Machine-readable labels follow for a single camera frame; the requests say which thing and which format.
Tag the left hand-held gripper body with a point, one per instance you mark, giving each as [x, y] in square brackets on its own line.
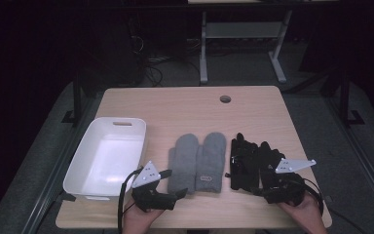
[149, 195]

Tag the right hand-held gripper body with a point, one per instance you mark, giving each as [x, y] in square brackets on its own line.
[285, 188]

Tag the grey knit mitten with label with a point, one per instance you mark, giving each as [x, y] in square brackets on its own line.
[210, 162]

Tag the white plastic bin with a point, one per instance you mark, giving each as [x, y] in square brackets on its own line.
[107, 162]

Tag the person's left hand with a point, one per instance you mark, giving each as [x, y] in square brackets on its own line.
[141, 219]

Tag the person's right hand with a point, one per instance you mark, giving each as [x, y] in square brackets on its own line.
[303, 216]

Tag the black device on table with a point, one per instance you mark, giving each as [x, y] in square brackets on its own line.
[244, 162]

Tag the grey tape strip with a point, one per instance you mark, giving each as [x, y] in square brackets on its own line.
[328, 198]

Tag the black metal stand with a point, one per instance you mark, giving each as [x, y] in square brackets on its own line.
[77, 97]
[344, 97]

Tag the white metal desk frame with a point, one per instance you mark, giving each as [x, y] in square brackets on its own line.
[240, 30]

